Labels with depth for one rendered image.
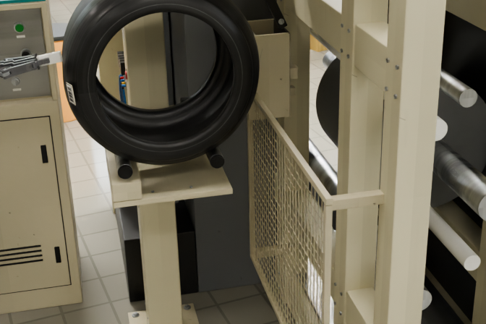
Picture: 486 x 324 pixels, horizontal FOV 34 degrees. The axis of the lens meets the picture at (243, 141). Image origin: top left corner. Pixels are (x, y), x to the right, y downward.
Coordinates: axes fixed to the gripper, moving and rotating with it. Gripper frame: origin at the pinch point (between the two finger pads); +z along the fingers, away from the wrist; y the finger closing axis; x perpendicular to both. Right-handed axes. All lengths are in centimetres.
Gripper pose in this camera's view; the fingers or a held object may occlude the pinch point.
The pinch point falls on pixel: (50, 58)
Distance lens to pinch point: 239.0
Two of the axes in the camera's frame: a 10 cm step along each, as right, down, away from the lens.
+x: 1.6, 8.9, 4.2
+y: -2.2, -3.8, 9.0
